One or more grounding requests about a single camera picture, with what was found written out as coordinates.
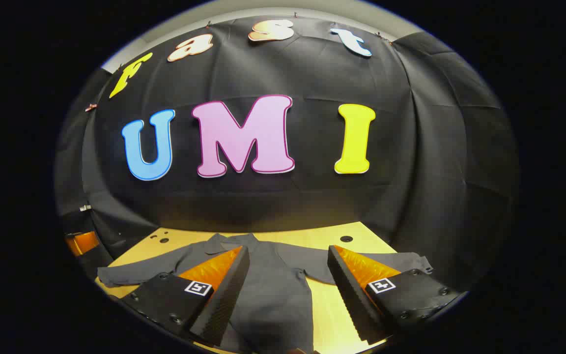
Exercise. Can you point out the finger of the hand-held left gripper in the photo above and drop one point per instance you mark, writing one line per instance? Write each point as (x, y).
(82, 243)

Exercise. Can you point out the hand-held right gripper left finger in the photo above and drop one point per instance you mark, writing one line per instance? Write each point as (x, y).
(231, 290)

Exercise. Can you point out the copper metal clip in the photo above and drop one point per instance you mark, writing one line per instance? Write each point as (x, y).
(90, 106)
(380, 35)

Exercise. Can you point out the grey button-up shirt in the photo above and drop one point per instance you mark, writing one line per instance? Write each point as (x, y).
(273, 285)

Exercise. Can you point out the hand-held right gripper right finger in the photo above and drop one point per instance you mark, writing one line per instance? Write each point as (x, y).
(349, 290)

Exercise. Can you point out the black backdrop cloth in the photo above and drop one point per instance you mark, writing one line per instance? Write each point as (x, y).
(312, 196)

